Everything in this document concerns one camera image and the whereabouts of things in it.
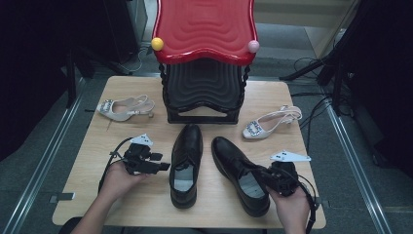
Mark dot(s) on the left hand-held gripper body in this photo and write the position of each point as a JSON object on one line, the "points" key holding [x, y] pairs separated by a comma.
{"points": [[136, 156]]}

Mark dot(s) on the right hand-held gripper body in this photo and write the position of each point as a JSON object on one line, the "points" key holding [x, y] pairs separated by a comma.
{"points": [[284, 177]]}

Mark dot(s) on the black leather shoe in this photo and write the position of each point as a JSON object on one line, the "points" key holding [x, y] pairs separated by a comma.
{"points": [[186, 152], [233, 162]]}

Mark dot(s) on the white heeled shoe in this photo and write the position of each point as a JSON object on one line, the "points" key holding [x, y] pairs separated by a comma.
{"points": [[123, 112], [266, 128]]}

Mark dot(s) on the red and black shoe rack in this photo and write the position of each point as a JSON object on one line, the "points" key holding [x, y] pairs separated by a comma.
{"points": [[204, 29]]}

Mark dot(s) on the person's left hand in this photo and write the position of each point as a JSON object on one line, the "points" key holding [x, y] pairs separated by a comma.
{"points": [[118, 180]]}

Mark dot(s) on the person's right hand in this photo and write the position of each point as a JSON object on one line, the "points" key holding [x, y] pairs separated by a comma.
{"points": [[293, 208]]}

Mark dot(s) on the grey tape strip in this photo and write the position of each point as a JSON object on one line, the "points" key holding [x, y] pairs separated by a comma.
{"points": [[63, 197], [323, 203]]}

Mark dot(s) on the black metal stand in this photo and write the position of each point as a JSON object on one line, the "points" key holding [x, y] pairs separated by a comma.
{"points": [[69, 81]]}

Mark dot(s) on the black tripod stand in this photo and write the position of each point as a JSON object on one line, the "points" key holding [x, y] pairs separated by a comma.
{"points": [[337, 84]]}

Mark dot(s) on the black cabinet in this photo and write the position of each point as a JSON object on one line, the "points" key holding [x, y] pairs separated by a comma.
{"points": [[123, 26]]}

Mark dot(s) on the dark curtain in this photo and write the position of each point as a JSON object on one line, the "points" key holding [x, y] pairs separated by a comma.
{"points": [[26, 65], [389, 81]]}

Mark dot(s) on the metal floor rail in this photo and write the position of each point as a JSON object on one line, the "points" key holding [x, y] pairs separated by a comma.
{"points": [[45, 162], [370, 195]]}

